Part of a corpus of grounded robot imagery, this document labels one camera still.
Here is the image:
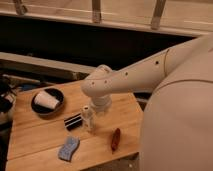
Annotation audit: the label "black white striped block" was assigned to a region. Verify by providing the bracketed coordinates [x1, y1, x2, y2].
[64, 114, 82, 131]

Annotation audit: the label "black round plate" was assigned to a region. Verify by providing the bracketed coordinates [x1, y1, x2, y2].
[31, 88, 64, 116]

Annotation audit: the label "small clear plastic bottle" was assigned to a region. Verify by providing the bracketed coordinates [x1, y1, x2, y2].
[81, 106, 94, 132]

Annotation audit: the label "wooden table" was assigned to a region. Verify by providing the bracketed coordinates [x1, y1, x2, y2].
[6, 82, 143, 171]

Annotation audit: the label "blue sponge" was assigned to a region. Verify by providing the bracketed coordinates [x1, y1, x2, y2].
[58, 137, 80, 162]

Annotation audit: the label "white paper cup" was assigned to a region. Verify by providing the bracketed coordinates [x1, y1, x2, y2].
[34, 91, 60, 110]

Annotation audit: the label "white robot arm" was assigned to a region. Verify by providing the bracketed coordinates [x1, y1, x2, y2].
[81, 34, 213, 171]

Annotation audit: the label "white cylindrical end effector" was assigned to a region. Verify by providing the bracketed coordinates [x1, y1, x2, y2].
[90, 95, 112, 113]

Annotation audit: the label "dark objects at left edge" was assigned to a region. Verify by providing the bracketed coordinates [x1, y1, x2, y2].
[0, 74, 17, 126]

